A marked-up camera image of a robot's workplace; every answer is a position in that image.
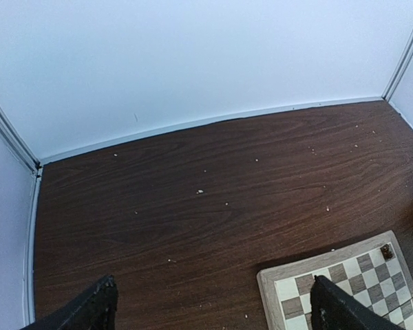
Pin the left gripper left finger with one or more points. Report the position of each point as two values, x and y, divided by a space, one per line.
94 308

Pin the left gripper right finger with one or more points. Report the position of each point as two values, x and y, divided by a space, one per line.
333 308

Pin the wooden chess board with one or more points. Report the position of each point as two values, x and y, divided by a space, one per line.
384 287

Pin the left aluminium frame post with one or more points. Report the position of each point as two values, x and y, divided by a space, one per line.
18 147

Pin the aluminium frame post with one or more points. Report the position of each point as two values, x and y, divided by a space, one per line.
18 147
399 72

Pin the right aluminium frame post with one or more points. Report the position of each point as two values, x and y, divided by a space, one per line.
399 72

